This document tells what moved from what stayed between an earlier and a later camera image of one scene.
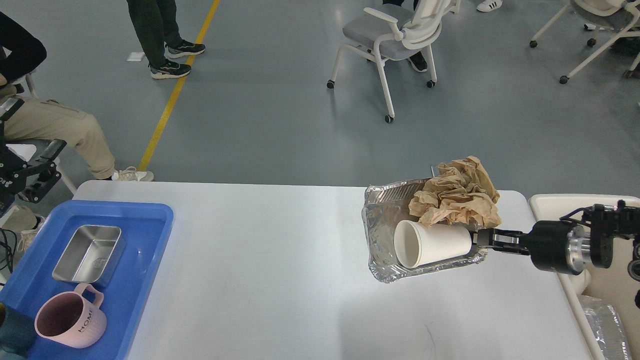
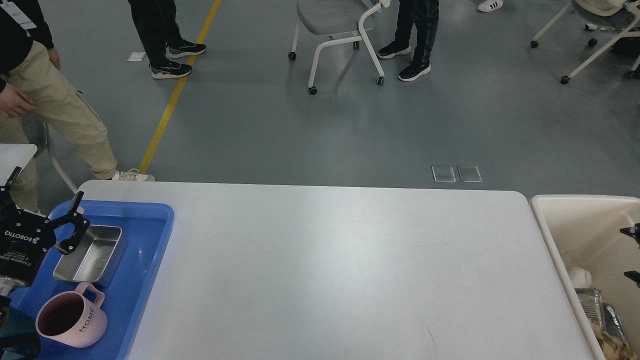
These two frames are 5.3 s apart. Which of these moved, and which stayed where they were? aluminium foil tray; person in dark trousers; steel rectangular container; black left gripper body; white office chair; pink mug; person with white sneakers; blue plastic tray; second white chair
Moved: white office chair; aluminium foil tray; black left gripper body
Stayed: blue plastic tray; second white chair; pink mug; person in dark trousers; steel rectangular container; person with white sneakers
